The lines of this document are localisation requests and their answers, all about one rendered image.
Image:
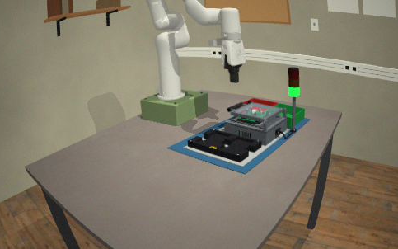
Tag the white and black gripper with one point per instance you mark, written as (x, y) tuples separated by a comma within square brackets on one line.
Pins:
[(234, 54)]

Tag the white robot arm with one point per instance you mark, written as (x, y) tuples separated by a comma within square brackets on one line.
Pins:
[(178, 37)]

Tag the green bin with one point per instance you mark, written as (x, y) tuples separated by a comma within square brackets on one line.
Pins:
[(300, 112)]

